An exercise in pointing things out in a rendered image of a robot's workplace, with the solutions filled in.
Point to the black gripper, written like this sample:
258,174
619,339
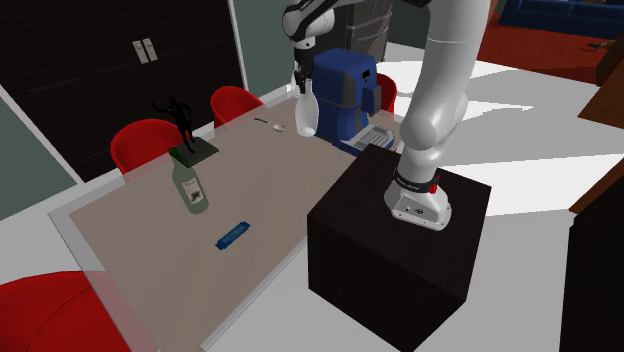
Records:
303,61

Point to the dark grey cabinet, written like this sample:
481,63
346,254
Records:
365,24

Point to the red chair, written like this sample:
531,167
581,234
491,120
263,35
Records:
388,91
233,105
44,314
144,146

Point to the white spray bottle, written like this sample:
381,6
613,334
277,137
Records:
306,117

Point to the blue coffee machine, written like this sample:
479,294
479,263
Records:
341,92

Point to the green wine bottle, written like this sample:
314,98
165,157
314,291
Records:
191,190

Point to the black cabinet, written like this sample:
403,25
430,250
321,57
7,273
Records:
73,73

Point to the black furniture block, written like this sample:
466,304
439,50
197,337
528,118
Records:
594,287

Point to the black pen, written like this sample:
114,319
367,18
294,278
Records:
261,119

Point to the black robot stand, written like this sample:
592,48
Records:
390,263

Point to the glass-topped table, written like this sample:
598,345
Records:
253,190

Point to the brown wooden furniture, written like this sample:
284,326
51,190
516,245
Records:
607,102

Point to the blue sofa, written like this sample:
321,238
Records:
565,17

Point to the blue flat bar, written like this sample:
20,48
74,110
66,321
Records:
233,236

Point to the small white round object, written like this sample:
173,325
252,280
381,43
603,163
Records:
279,128

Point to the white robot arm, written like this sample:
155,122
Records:
441,88

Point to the black human figure statue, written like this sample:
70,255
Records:
183,122

